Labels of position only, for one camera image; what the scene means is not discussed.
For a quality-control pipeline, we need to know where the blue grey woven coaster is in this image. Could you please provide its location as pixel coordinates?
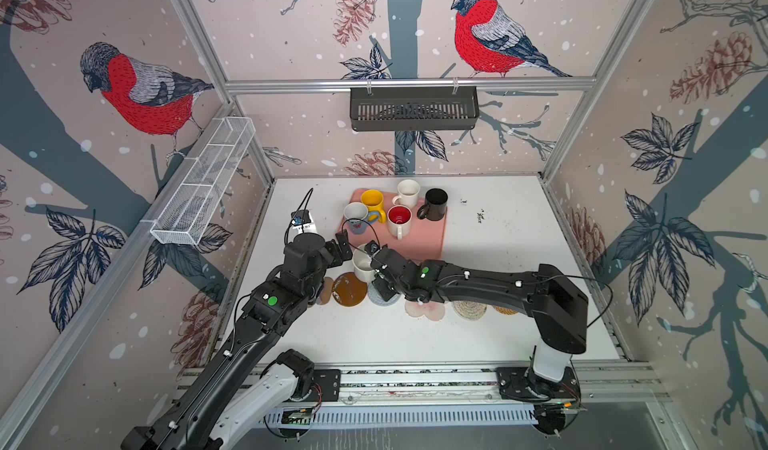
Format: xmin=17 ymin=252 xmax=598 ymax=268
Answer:
xmin=367 ymin=283 xmax=401 ymax=307

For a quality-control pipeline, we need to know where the glossy brown round coaster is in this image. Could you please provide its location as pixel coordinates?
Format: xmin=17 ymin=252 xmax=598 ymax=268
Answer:
xmin=331 ymin=272 xmax=368 ymax=307

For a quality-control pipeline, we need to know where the cork flower shaped coaster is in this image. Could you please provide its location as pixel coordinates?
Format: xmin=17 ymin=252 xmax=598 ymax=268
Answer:
xmin=315 ymin=277 xmax=334 ymax=305

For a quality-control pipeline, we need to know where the pink flower shaped coaster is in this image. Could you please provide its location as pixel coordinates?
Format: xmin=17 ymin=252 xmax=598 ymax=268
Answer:
xmin=404 ymin=301 xmax=445 ymax=322

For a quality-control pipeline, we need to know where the multicolour zigzag woven coaster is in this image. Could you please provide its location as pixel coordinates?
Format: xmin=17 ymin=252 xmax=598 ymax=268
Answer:
xmin=452 ymin=301 xmax=488 ymax=321

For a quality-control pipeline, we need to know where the rattan round woven coaster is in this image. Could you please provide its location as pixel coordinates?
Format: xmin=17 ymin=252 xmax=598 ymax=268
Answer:
xmin=492 ymin=306 xmax=519 ymax=316

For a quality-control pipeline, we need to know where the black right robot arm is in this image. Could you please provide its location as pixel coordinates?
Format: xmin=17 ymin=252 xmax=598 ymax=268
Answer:
xmin=364 ymin=242 xmax=589 ymax=403

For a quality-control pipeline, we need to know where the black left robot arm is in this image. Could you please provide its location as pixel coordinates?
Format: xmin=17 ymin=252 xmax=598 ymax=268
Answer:
xmin=120 ymin=230 xmax=353 ymax=449

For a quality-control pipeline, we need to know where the pink tray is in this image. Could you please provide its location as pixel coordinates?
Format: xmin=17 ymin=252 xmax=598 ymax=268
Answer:
xmin=345 ymin=198 xmax=447 ymax=262

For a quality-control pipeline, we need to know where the blue patterned mug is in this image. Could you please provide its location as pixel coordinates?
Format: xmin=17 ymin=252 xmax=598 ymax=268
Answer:
xmin=343 ymin=202 xmax=380 ymax=235

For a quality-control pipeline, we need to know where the red inside white mug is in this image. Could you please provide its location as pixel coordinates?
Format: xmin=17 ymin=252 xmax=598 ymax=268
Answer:
xmin=387 ymin=205 xmax=412 ymax=240

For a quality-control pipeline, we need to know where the yellow mug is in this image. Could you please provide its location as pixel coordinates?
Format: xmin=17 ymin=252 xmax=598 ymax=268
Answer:
xmin=360 ymin=189 xmax=387 ymax=223

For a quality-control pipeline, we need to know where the black mug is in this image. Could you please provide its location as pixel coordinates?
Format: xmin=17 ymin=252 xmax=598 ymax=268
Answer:
xmin=416 ymin=188 xmax=448 ymax=221

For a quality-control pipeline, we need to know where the cream mug at back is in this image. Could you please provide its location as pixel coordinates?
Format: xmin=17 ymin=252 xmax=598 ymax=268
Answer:
xmin=392 ymin=179 xmax=421 ymax=209

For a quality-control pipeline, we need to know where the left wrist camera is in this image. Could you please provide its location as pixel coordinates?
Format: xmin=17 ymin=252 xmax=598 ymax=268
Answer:
xmin=289 ymin=208 xmax=317 ymax=235

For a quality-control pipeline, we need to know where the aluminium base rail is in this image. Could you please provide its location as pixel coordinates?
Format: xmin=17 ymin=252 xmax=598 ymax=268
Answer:
xmin=263 ymin=359 xmax=661 ymax=430

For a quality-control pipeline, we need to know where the black hanging wire basket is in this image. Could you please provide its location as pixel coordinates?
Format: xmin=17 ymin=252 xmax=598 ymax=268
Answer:
xmin=350 ymin=87 xmax=479 ymax=132

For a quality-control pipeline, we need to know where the white wire mesh shelf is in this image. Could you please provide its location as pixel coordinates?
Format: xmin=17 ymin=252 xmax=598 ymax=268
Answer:
xmin=150 ymin=116 xmax=255 ymax=245

